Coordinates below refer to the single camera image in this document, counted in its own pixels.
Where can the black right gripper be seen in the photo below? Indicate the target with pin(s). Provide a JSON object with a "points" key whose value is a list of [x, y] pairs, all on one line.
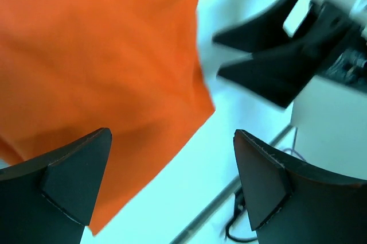
{"points": [[332, 47]]}

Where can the orange t-shirt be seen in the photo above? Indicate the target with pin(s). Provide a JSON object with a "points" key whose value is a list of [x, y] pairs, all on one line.
{"points": [[69, 67]]}

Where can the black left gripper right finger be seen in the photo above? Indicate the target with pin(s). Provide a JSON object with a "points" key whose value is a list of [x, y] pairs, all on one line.
{"points": [[291, 201]]}

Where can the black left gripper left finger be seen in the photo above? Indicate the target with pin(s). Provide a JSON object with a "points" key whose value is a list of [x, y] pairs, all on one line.
{"points": [[51, 198]]}

